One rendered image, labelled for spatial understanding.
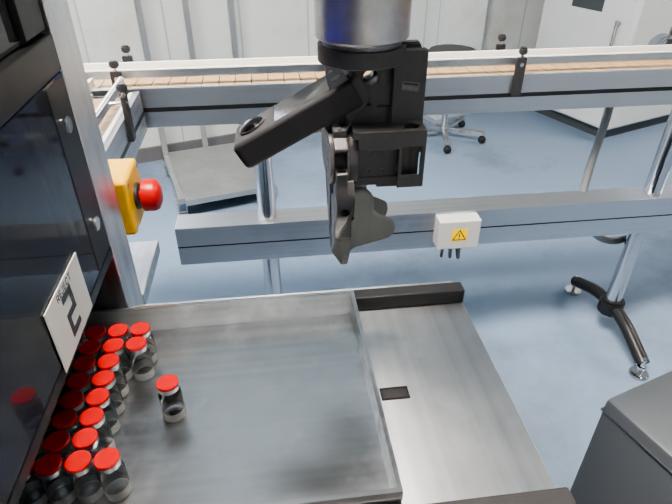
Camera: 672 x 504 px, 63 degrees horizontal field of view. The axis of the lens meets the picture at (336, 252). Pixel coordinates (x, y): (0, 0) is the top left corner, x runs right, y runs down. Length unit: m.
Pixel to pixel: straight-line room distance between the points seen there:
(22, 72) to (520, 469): 0.52
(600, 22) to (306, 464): 3.45
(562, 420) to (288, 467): 1.37
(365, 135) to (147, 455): 0.35
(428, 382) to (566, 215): 1.20
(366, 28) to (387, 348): 0.35
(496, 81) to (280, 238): 0.69
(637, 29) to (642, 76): 2.03
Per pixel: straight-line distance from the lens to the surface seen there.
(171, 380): 0.55
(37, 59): 0.51
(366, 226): 0.51
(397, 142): 0.46
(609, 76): 1.57
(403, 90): 0.46
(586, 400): 1.90
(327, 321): 0.65
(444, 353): 0.63
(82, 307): 0.53
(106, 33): 3.15
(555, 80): 1.50
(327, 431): 0.55
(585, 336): 2.12
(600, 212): 1.79
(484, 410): 0.58
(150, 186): 0.70
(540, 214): 1.69
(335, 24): 0.43
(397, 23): 0.44
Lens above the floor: 1.31
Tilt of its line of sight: 34 degrees down
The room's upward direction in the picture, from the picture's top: straight up
